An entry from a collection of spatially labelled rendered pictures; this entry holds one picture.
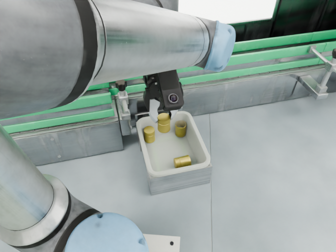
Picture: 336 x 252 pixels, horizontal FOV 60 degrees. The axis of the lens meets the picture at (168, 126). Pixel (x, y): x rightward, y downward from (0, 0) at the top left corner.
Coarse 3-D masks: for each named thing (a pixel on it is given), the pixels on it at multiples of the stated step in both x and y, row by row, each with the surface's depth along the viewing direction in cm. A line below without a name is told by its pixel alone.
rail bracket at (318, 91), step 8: (312, 48) 96; (320, 56) 92; (328, 64) 89; (328, 72) 90; (304, 80) 100; (312, 80) 100; (296, 88) 105; (304, 88) 106; (312, 88) 97; (320, 88) 94; (320, 96) 95
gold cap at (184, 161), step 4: (180, 156) 84; (184, 156) 83; (188, 156) 83; (176, 160) 82; (180, 160) 82; (184, 160) 82; (188, 160) 83; (176, 164) 82; (180, 164) 82; (184, 164) 82; (188, 164) 83
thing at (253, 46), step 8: (312, 32) 103; (320, 32) 103; (328, 32) 103; (248, 40) 98; (256, 40) 98; (264, 40) 99; (272, 40) 100; (280, 40) 101; (288, 40) 102; (296, 40) 102; (304, 40) 103; (312, 40) 104; (320, 40) 106; (328, 40) 106; (240, 48) 99; (248, 48) 100; (256, 48) 101; (264, 48) 102; (272, 48) 103
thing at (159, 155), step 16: (176, 112) 91; (192, 128) 87; (144, 144) 82; (160, 144) 91; (176, 144) 91; (192, 144) 89; (160, 160) 87; (192, 160) 87; (208, 160) 78; (160, 176) 75
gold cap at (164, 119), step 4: (160, 116) 77; (164, 116) 77; (168, 116) 77; (160, 120) 76; (164, 120) 76; (168, 120) 76; (160, 124) 77; (164, 124) 77; (168, 124) 77; (160, 128) 78; (164, 128) 78; (168, 128) 78; (164, 132) 79
